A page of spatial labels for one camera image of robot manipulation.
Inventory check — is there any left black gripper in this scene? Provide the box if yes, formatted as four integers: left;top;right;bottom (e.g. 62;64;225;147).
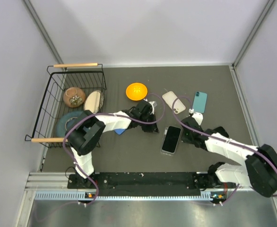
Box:
139;112;159;133

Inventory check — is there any clear transparent phone case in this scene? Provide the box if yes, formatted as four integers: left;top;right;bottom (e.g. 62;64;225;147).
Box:
161;126;182;156

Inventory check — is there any blue phone case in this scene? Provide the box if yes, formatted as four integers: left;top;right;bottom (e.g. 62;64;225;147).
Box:
114;129;125;135

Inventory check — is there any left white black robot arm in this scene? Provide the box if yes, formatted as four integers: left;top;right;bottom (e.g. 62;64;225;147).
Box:
64;100;159;188

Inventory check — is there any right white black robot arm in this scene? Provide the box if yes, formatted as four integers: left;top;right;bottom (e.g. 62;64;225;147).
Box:
180;113;277;197

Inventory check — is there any beige phone case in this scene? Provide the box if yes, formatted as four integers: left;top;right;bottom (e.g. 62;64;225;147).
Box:
162;91;186;114

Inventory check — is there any black phone case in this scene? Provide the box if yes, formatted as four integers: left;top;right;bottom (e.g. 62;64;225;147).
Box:
213;126;229;138

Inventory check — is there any teal phone case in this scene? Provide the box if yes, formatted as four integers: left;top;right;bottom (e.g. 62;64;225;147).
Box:
192;91;208;114

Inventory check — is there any orange bowl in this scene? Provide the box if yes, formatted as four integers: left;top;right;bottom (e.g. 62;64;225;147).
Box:
126;82;148;101

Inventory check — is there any beige oval plate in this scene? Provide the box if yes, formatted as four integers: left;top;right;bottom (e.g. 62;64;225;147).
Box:
83;90;104;114

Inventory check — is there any brown ceramic vase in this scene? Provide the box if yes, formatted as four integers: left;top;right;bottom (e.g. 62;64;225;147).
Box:
63;87;86;108

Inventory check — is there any blue grey ceramic bowl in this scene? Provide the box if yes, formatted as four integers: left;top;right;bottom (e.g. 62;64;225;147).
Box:
55;111;83;138

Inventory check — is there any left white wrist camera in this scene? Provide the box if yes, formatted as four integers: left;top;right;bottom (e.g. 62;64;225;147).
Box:
149;101;157;108

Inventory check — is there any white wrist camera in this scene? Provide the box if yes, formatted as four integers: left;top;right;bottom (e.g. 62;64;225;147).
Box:
149;101;157;108
189;109;203;126

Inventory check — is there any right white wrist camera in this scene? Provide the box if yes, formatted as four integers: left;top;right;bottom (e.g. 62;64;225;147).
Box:
189;109;203;126

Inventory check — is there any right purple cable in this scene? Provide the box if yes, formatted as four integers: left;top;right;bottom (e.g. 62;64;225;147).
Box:
172;95;277;206

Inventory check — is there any purple cable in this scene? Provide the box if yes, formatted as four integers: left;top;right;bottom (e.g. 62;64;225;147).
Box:
34;92;165;223
172;95;277;206

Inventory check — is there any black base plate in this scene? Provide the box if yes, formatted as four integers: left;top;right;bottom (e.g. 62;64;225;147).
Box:
67;172;226;191

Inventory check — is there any black wire basket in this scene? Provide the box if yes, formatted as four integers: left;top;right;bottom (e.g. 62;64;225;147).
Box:
25;63;106;142

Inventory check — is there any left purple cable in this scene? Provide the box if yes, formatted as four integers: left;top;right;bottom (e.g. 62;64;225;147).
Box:
34;92;165;223

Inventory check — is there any grey cable duct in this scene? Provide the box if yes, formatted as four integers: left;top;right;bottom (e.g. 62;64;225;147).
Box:
35;191;224;201

